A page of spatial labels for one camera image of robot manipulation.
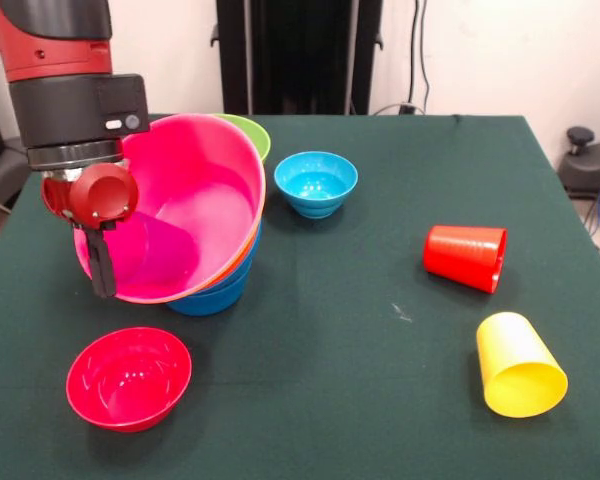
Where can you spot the ribbed blue bowl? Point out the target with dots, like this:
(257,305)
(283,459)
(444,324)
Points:
(210,302)

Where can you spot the yellow cup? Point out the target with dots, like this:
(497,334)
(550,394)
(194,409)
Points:
(520,370)

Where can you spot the green bowl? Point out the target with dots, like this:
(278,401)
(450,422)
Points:
(257,135)

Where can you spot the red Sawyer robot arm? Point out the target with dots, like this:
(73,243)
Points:
(55,110)

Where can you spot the large blue bowl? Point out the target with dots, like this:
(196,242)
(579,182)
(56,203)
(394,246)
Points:
(247,260)

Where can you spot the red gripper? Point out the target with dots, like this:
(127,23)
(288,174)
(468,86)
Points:
(100,195)

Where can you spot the large pink bowl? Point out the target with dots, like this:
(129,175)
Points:
(195,165)

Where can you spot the black pedestal leg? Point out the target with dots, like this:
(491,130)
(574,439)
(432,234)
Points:
(0,175)
(590,165)

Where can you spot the large orange bowl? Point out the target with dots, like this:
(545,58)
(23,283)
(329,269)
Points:
(247,250)

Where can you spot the purple cup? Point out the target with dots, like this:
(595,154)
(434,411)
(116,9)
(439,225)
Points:
(170,250)

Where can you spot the small light blue bowl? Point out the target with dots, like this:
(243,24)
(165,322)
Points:
(315,182)

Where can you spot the red cup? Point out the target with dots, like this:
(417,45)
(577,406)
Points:
(462,257)

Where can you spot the small crimson bowl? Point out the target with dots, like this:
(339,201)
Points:
(128,381)

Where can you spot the dark green tablecloth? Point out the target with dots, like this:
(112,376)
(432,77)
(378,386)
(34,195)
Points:
(330,300)

